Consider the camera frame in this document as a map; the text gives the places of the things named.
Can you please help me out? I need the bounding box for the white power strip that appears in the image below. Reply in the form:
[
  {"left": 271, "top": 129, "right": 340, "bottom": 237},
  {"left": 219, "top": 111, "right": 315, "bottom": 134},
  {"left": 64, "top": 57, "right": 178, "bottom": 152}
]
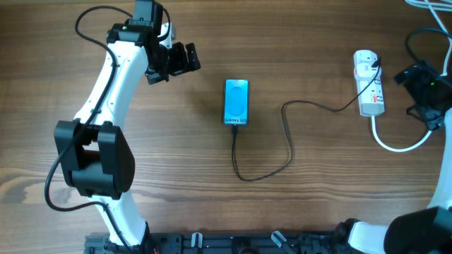
[{"left": 353, "top": 49, "right": 385, "bottom": 117}]

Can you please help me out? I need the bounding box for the black USB charging cable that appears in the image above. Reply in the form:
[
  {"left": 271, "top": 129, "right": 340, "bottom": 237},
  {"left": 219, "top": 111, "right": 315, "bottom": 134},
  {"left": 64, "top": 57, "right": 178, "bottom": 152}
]
[{"left": 230, "top": 57, "right": 383, "bottom": 182}]

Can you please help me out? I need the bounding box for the white power strip cord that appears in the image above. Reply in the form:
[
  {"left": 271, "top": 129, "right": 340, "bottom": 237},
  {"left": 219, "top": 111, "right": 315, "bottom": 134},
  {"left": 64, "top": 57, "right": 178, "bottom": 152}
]
[{"left": 370, "top": 0, "right": 452, "bottom": 153}]

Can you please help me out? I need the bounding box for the white USB charger plug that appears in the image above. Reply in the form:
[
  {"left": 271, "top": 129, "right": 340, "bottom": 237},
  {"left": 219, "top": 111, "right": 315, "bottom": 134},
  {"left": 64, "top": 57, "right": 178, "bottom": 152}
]
[{"left": 354, "top": 62, "right": 377, "bottom": 81}]

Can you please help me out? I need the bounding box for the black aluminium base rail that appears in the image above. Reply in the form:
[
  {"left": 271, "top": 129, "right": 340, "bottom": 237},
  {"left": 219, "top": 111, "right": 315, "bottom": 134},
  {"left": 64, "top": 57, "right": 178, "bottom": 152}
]
[{"left": 84, "top": 232, "right": 339, "bottom": 254}]

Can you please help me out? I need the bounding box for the turquoise Galaxy smartphone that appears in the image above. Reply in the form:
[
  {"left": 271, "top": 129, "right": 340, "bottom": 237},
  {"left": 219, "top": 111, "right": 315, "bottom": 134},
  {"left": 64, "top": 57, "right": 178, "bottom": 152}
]
[{"left": 223, "top": 79, "right": 249, "bottom": 126}]

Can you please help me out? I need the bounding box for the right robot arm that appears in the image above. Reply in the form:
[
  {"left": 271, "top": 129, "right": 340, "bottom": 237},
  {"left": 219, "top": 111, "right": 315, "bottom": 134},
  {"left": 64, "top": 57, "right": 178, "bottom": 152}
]
[{"left": 333, "top": 61, "right": 451, "bottom": 253}]

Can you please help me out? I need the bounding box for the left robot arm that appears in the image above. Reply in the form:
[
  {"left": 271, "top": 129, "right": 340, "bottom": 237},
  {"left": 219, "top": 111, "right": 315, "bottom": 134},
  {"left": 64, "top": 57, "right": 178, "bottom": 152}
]
[{"left": 53, "top": 0, "right": 201, "bottom": 253}]

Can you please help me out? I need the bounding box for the left black camera cable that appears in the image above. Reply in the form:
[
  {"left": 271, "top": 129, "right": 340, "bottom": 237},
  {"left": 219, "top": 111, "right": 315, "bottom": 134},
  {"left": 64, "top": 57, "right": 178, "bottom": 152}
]
[{"left": 44, "top": 5, "right": 172, "bottom": 254}]

